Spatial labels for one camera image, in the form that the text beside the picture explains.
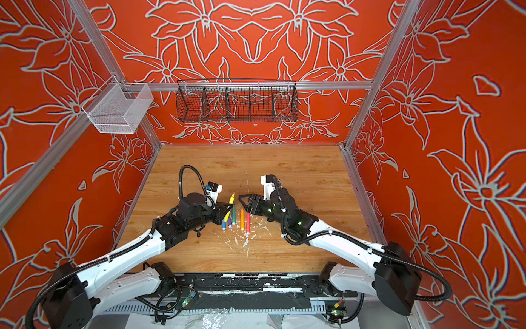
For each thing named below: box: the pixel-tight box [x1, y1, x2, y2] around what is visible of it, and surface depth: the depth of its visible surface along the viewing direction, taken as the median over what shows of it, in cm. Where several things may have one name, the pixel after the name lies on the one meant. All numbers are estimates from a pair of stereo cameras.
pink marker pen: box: [245, 212, 252, 234], surface depth 89 cm
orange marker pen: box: [240, 208, 245, 231], surface depth 91 cm
